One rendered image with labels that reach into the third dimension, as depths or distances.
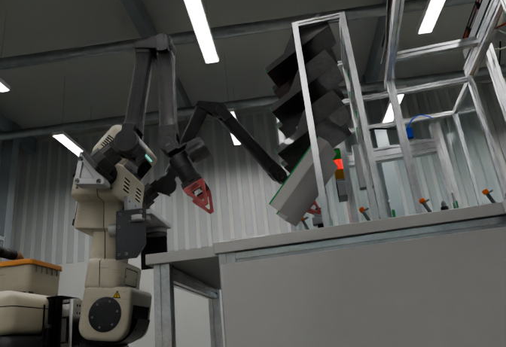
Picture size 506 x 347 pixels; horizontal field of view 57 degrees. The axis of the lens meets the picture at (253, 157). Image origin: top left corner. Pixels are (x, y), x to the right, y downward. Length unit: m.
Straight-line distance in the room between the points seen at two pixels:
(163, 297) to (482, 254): 0.82
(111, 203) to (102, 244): 0.14
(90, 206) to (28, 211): 10.20
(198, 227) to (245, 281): 9.11
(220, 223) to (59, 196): 3.86
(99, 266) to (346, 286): 0.81
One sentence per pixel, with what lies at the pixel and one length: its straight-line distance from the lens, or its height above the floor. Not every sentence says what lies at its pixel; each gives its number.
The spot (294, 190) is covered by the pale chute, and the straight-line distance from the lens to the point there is 1.53.
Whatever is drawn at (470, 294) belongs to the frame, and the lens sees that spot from 1.23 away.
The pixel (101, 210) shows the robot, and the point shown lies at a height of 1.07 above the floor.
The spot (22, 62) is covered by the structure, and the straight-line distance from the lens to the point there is 8.14.
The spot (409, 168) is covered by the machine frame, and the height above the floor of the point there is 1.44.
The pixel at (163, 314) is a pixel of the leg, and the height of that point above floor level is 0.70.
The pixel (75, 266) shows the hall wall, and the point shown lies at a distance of 11.07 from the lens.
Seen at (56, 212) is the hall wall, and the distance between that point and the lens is 11.57.
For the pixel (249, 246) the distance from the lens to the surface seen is 1.24.
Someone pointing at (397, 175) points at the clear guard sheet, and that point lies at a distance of 3.44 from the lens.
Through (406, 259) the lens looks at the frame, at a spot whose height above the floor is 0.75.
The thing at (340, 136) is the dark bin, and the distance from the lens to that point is 1.79.
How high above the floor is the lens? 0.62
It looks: 21 degrees up
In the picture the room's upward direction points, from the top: 6 degrees counter-clockwise
